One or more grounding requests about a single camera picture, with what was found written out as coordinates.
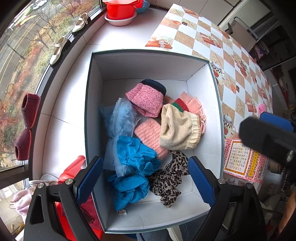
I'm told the blue textured cloth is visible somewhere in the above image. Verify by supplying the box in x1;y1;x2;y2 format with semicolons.
107;174;150;211
114;136;161;177

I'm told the leopard print scarf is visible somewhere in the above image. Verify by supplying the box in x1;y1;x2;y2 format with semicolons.
148;151;189;208

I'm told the beige knit hat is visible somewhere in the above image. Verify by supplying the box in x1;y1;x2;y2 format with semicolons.
159;104;201;151

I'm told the light blue fluffy cloth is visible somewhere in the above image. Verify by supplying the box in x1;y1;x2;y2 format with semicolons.
100;98;139;177

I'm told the pink striped knit hat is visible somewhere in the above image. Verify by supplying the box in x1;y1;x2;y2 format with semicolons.
134;92;206;160

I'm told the pink navy knit hat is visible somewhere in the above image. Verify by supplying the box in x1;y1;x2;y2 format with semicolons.
125;79;167;118

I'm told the red plastic stool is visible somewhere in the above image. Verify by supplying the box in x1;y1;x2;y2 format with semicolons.
55;155;104;240

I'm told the checkered patterned tablecloth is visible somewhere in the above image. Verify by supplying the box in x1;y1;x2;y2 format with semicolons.
146;4;273;138

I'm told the pink patterned tissue box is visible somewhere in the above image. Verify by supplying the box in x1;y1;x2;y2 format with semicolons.
223;138;269;183

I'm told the pink fluffy slipper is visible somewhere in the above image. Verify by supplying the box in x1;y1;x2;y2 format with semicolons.
13;189;33;223

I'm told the maroon slipper lower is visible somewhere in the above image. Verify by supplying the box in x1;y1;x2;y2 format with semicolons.
15;128;32;161

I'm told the maroon slipper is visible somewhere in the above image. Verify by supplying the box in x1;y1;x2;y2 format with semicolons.
21;93;41;129
15;128;32;161

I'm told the folding chair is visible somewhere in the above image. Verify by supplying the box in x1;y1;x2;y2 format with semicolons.
226;16;259;53

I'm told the maroon slipper upper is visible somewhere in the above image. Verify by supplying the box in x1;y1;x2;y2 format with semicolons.
21;93;41;129

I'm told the white open cardboard box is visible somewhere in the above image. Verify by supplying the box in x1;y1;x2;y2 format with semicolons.
84;49;225;234

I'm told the white shoe near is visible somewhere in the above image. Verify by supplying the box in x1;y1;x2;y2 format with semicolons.
49;36;70;66

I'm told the white shoe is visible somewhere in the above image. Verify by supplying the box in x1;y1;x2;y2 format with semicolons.
72;13;89;34
49;36;70;66

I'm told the white shoe far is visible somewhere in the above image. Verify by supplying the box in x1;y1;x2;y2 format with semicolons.
72;13;89;34

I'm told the white basin under bucket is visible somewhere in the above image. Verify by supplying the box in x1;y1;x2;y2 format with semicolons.
104;12;137;27

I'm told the red plastic bucket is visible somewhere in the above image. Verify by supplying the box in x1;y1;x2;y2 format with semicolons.
103;0;144;20

